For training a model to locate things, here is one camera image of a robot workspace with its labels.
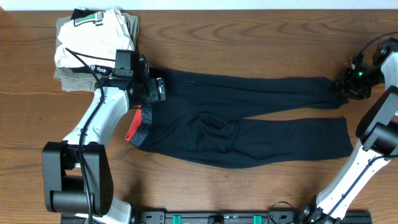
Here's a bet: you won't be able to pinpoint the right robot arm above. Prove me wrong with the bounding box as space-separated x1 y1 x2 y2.
292 32 397 223

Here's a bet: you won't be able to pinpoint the black leggings with red waistband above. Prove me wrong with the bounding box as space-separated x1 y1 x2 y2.
126 68 353 169

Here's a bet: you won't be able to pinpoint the white folded t-shirt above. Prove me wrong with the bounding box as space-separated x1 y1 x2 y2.
55 8 139 68

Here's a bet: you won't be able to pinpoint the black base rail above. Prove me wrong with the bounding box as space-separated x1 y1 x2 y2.
60 210 373 224

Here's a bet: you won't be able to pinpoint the khaki folded garment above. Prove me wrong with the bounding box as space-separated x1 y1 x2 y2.
53 12 141 93

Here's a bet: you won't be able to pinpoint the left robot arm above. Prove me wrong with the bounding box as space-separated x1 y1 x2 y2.
42 77 166 223

